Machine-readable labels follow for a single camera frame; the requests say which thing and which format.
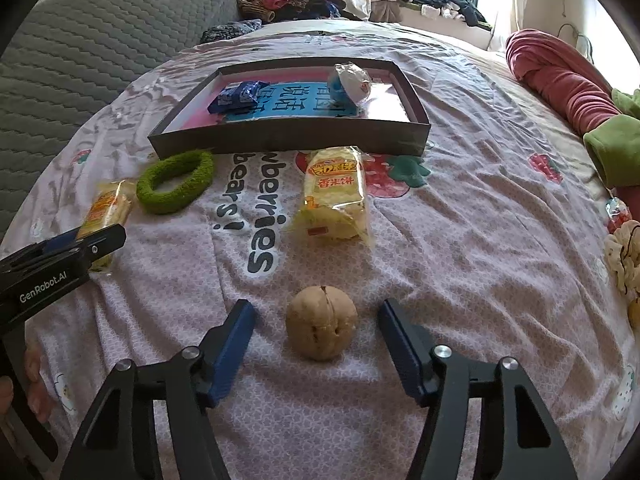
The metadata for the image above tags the pink quilt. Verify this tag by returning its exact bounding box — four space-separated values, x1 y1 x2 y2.
505 29 640 206

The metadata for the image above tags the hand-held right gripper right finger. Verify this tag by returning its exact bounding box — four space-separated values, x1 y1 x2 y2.
377 298 581 480

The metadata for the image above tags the cream scrunchie with dark trim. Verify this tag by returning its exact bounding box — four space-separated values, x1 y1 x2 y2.
603 220 640 306

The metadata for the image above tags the blue snack packet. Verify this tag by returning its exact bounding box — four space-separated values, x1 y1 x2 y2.
207 81 269 115

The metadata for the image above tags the beige bedsheet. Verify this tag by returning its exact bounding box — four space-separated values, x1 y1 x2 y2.
250 17 640 241

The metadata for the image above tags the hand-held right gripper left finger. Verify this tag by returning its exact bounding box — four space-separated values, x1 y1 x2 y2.
59 299 258 480

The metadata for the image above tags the green blanket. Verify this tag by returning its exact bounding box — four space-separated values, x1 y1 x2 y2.
583 87 640 188

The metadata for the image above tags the large yellow snack packet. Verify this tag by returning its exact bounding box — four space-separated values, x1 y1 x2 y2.
291 146 376 246

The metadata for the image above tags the clear wrapped candy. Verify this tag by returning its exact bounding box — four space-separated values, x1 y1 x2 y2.
606 197 632 233

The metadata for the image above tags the white egg-shaped snack packet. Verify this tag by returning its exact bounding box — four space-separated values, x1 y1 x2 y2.
327 61 373 108

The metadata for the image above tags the shallow dark cardboard tray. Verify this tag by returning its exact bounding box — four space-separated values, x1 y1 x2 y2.
148 56 432 160

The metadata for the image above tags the person's left hand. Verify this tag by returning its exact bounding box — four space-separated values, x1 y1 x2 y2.
0 345 53 423

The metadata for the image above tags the grey quilted headboard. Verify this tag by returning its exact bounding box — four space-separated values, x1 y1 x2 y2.
0 0 240 241

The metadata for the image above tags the green fuzzy ring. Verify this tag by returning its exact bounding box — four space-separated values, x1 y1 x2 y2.
136 150 215 215

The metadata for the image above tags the dark floral cloth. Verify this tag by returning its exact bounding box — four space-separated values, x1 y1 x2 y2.
201 19 263 46

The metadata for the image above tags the small yellow snack packet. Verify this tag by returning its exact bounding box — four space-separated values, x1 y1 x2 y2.
75 180 137 273

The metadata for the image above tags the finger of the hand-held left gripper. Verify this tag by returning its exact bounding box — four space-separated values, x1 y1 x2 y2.
35 226 85 255
75 223 127 267

